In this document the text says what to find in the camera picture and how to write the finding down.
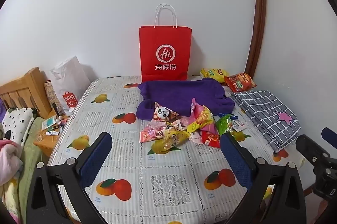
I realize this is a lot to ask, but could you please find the pale pink snack packet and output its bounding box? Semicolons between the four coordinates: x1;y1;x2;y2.
150;119;182;130

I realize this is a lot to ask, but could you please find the patterned gift bag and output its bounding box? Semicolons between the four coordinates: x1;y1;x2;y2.
43;80;65;115

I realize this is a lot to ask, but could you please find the small red snack packet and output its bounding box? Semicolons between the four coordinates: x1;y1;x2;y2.
201;130;221;148

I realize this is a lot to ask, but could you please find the black bottle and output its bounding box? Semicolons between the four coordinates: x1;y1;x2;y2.
51;102;62;117

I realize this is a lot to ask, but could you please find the panda print snack packet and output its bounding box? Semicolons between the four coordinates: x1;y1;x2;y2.
153;102;179;121

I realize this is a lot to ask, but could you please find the brown wooden door frame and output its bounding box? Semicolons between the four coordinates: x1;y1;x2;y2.
246;0;267;79

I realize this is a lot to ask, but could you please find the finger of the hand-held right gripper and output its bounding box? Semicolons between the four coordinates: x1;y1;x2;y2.
295;134;331;170
321;127;337;151

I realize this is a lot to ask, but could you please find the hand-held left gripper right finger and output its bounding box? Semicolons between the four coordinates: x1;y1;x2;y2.
220;132;307;224

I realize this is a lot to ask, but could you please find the pink cartoon snack packet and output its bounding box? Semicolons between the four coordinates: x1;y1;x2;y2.
139;127;169;143

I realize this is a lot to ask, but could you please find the clear yellow snack packet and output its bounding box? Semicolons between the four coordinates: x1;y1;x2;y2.
160;126;190;152

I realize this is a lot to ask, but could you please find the wooden nightstand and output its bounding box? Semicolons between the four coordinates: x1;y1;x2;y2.
33;113;70;157

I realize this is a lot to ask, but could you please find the yellow pink snack packet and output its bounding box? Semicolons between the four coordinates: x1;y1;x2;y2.
187;105;214;133

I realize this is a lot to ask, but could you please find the red paper bag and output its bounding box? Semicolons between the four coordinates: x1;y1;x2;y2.
139;4;193;83

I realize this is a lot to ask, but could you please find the purple towel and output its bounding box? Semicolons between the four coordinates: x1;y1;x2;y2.
136;78;235;120

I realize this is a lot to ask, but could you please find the white plastic bag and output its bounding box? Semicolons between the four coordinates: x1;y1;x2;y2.
49;56;91;116

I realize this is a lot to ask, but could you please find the fruit print tablecloth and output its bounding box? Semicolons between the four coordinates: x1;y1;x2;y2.
47;75;301;224

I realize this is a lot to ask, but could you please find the teal packet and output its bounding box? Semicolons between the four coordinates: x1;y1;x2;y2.
42;119;57;132

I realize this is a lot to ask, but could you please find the grey checked cloth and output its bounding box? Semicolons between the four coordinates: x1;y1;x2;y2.
230;90;301;153

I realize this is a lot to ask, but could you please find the pink blanket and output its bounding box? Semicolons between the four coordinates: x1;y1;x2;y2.
0;140;23;186

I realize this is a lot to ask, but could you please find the large yellow snack packet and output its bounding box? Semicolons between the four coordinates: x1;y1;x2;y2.
199;67;229;83

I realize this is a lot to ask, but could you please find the green blanket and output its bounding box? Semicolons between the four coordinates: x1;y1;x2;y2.
14;117;46;216

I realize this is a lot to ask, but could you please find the large red snack packet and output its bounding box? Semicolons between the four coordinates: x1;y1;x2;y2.
224;73;257;93

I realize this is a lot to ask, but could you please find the green snack packet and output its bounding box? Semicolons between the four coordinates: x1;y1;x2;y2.
215;113;239;136

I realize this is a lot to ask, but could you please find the wooden headboard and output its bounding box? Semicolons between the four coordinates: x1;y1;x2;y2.
0;67;53;119

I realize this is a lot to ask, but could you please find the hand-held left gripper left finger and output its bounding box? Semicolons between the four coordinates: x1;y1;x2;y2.
26;132;113;224

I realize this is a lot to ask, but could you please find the spotted white pillow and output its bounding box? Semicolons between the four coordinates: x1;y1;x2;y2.
1;107;37;147

